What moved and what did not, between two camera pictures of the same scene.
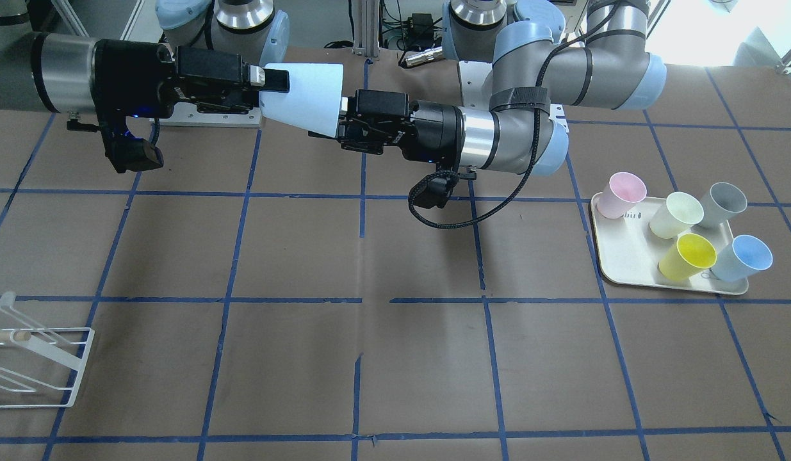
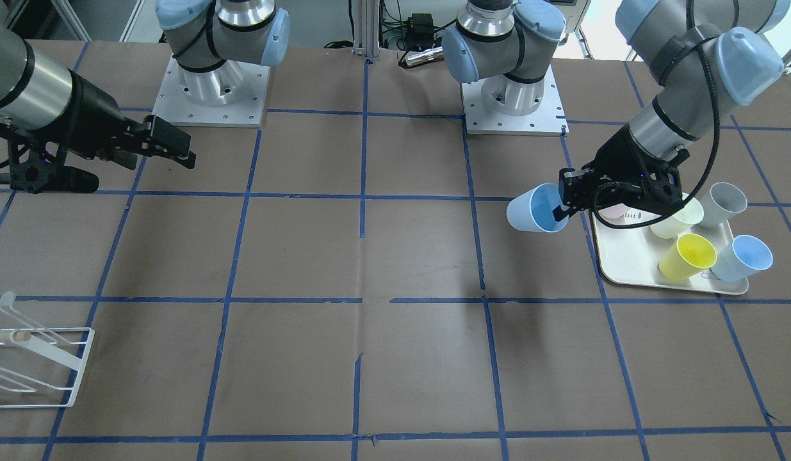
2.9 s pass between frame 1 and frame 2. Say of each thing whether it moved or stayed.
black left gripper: moved
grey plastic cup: stayed
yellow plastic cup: stayed
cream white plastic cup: stayed
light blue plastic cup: moved
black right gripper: moved
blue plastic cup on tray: stayed
